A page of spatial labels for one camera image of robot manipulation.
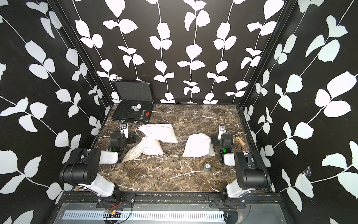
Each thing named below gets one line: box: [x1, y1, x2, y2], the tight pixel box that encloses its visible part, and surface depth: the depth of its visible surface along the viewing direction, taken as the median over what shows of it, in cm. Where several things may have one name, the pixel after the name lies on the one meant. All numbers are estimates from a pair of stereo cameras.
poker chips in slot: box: [139, 109, 146, 120], surface depth 113 cm
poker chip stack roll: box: [204, 162, 212, 173], surface depth 82 cm
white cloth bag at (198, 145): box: [182, 133, 215, 158], surface depth 90 cm
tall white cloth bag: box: [122, 136, 164, 162], surface depth 88 cm
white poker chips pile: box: [130, 104, 142, 112], surface depth 118 cm
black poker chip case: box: [111, 76, 154, 123], surface depth 114 cm
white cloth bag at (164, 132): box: [135, 123, 179, 144], surface depth 93 cm
